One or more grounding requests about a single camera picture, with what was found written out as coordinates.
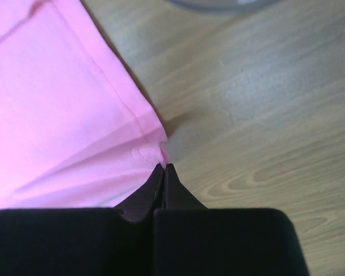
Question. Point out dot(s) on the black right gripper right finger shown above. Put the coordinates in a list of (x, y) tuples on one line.
[(191, 239)]

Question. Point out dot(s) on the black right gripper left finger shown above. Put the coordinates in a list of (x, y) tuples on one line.
[(82, 241)]

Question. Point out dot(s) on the light pink t-shirt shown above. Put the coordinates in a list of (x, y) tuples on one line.
[(75, 131)]

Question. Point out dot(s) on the clear plastic bin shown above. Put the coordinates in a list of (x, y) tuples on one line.
[(224, 5)]

